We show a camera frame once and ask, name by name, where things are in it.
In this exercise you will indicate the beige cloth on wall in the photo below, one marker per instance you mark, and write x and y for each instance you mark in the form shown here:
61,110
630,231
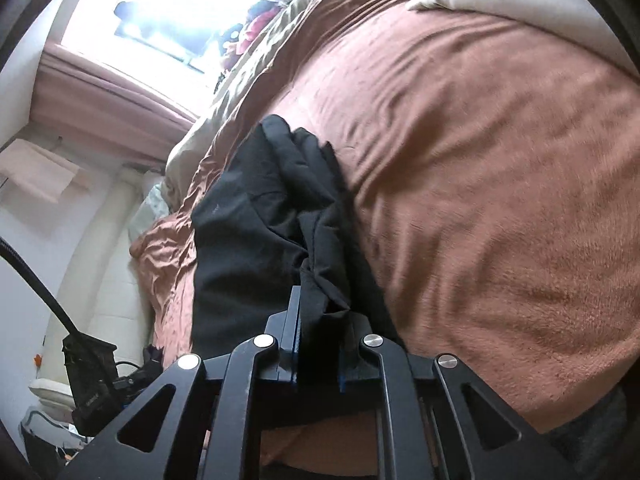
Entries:
40,165

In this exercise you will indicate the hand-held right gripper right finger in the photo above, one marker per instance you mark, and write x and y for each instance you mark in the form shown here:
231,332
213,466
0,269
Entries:
361,360

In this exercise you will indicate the black garment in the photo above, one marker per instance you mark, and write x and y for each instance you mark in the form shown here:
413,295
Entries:
250,240

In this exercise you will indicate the pile of colourful clothes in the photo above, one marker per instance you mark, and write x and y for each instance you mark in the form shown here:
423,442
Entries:
260,20

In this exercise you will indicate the bright window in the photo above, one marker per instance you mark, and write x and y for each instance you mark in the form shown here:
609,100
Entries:
150,5

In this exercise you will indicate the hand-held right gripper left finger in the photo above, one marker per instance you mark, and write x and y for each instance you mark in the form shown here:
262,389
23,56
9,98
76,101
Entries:
295,330

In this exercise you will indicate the salmon fleece blanket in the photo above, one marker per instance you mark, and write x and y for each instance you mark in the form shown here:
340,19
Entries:
475,185

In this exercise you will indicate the pale pillow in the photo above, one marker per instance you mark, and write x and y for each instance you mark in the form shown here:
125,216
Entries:
150,210

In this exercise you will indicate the beige duvet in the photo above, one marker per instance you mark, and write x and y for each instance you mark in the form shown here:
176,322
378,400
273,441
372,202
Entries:
260,75

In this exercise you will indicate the pink curtain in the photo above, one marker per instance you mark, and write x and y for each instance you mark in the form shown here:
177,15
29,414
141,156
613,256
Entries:
110,95

